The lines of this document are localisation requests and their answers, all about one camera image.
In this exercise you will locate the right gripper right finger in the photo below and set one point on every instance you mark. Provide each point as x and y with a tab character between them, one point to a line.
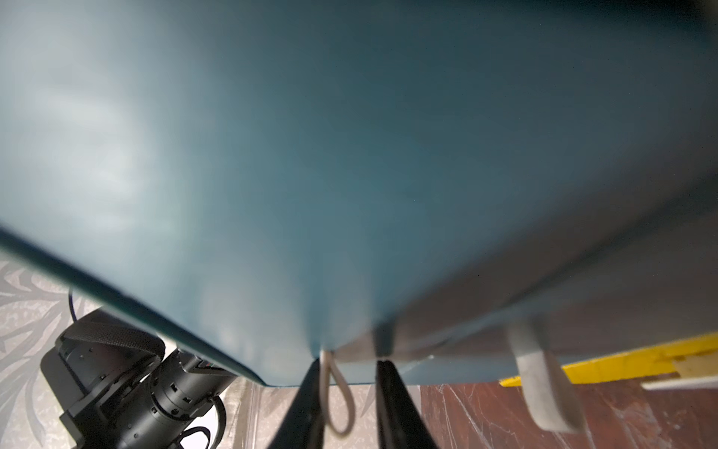
399	423

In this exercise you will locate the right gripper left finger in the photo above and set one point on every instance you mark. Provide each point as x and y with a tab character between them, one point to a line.
303	426

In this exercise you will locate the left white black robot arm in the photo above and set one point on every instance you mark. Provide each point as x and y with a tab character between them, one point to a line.
119	387

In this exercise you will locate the teal drawer cabinet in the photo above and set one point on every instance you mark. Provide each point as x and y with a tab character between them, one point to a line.
263	180

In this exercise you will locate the yellow bottom drawer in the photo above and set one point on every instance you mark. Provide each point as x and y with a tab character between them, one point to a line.
690	363

